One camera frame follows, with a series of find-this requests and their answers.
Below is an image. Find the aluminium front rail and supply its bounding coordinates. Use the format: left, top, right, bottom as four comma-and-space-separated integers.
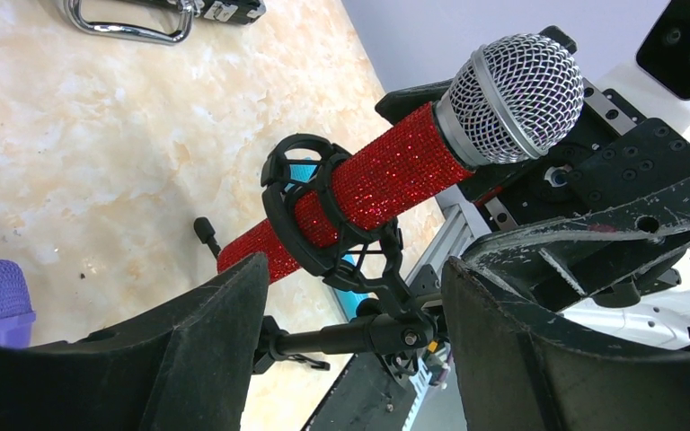
406, 202, 491, 293

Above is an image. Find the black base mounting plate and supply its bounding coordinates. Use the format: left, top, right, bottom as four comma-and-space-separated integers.
302, 354, 432, 431

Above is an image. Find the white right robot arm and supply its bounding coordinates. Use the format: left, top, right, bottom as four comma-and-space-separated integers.
377, 27, 690, 349

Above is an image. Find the black poker chip case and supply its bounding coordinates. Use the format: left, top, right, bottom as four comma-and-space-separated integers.
61, 0, 267, 46

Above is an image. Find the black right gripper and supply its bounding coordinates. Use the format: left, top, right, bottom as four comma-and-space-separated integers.
376, 26, 690, 312

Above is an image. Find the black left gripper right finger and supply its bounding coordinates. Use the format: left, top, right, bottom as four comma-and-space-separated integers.
441, 258, 690, 430

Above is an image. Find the red glitter microphone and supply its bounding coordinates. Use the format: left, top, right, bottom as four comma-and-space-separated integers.
217, 33, 584, 281

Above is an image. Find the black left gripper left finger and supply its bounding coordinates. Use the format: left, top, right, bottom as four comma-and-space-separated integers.
0, 254, 269, 430

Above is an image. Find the cyan toy microphone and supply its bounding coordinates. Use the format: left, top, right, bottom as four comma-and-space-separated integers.
290, 164, 368, 321

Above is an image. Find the shock mount tripod mic stand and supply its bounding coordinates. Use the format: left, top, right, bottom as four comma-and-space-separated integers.
193, 133, 441, 377

